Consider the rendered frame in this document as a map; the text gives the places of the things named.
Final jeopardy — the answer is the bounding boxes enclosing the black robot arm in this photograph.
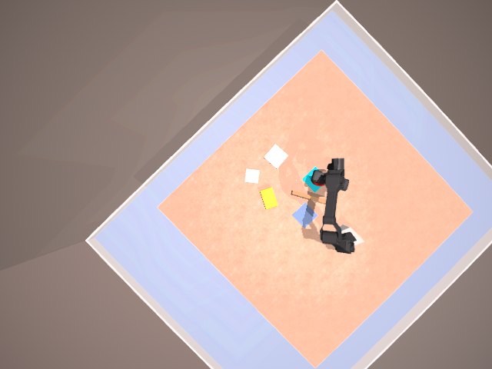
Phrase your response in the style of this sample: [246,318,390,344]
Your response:
[320,158,357,254]

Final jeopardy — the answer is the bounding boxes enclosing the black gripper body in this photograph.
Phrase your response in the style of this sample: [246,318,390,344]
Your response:
[311,170,349,191]

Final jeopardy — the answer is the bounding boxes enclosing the yellow flat rectangle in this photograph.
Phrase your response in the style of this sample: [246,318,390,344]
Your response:
[260,187,278,210]

